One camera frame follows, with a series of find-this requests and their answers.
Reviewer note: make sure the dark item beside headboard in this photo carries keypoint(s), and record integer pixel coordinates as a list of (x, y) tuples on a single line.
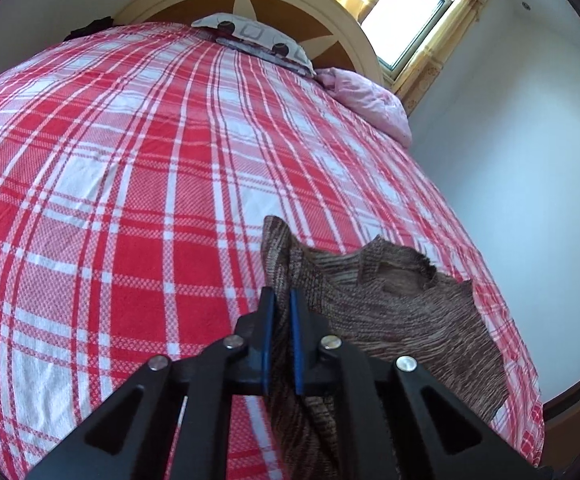
[(98, 25)]

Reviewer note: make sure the white patterned pillow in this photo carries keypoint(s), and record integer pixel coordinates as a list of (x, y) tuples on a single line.
[(257, 39)]

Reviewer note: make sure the brown knitted sweater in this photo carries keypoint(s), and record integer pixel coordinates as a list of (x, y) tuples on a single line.
[(389, 300)]

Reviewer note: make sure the pink pillow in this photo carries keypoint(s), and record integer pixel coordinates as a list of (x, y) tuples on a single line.
[(379, 107)]

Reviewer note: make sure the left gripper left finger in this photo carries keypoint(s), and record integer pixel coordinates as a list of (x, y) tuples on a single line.
[(170, 419)]

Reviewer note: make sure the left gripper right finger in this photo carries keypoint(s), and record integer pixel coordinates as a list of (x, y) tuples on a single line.
[(394, 420)]

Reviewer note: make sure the cream wooden headboard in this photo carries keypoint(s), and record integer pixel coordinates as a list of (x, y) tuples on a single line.
[(329, 35)]

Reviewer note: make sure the window behind headboard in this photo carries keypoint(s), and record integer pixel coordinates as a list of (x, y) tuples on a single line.
[(397, 28)]

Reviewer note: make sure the red white plaid bedsheet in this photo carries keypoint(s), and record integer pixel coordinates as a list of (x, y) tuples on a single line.
[(137, 167)]

